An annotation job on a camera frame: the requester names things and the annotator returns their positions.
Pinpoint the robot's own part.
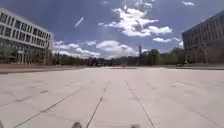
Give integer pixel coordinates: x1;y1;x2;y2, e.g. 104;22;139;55
71;121;83;128

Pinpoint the dark building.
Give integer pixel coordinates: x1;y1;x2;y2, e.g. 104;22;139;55
181;9;224;65

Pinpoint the pale concrete slab pavement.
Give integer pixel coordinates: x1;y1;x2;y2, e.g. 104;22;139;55
0;66;224;128

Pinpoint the distant row of trees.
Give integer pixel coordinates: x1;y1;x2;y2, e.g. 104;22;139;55
0;46;188;67

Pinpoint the tower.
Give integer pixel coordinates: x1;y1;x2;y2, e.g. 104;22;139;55
137;45;142;58

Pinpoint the pale building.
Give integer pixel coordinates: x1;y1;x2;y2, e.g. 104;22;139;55
0;7;55;66

